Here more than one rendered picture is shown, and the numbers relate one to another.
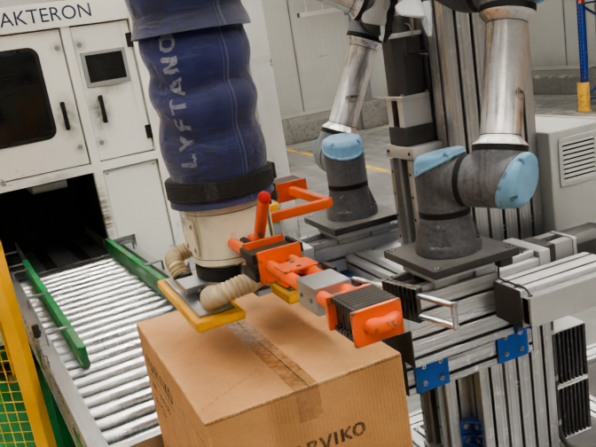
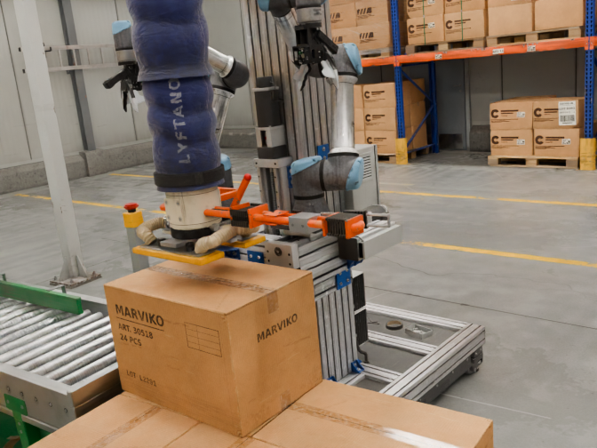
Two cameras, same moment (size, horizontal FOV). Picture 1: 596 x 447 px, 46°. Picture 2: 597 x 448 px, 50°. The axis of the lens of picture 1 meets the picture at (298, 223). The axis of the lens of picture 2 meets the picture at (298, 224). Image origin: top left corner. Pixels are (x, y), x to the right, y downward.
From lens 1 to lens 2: 0.95 m
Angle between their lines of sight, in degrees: 27
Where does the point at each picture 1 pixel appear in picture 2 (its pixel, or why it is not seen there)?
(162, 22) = (174, 70)
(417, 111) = (277, 137)
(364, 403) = (297, 301)
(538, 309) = (367, 248)
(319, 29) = not seen: hidden behind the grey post
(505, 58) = (346, 105)
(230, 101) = (210, 122)
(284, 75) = (11, 125)
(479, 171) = (336, 168)
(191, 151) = (186, 152)
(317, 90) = not seen: hidden behind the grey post
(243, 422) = (243, 313)
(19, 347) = not seen: outside the picture
